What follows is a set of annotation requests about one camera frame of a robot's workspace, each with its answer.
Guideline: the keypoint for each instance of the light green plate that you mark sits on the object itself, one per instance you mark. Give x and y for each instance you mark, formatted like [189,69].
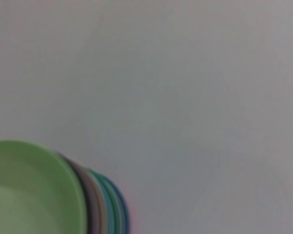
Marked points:
[27,190]

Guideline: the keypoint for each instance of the purple plate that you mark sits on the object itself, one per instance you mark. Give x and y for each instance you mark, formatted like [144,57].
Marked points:
[89,202]

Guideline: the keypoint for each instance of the dark green plate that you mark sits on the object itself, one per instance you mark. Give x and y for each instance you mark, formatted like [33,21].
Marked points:
[117,217]

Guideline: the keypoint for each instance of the light blue plate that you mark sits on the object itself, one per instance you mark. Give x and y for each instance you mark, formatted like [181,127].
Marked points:
[110,214]

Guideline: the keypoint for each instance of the beige plate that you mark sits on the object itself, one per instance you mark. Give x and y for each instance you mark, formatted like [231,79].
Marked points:
[101,214]

